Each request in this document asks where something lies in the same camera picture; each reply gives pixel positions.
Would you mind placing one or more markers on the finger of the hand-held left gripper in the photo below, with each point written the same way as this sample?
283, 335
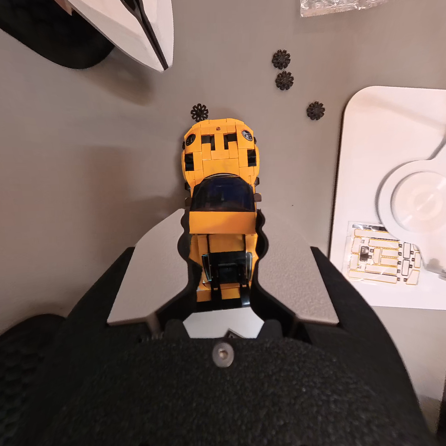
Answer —
162, 24
115, 28

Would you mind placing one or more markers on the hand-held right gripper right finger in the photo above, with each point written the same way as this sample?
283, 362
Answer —
296, 278

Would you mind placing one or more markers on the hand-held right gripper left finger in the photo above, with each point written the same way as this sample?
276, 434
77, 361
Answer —
146, 278

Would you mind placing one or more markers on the yellow lego car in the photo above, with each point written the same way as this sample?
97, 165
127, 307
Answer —
219, 156

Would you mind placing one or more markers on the lego sticker sheet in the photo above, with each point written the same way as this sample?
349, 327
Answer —
379, 261

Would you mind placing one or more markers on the black lego wheel rim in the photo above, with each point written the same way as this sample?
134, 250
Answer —
284, 80
315, 110
199, 112
281, 58

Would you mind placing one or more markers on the white desk stand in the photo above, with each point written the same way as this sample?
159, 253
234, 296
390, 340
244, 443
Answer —
366, 156

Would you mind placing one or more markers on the clear plastic bag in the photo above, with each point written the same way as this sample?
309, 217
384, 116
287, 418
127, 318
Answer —
338, 7

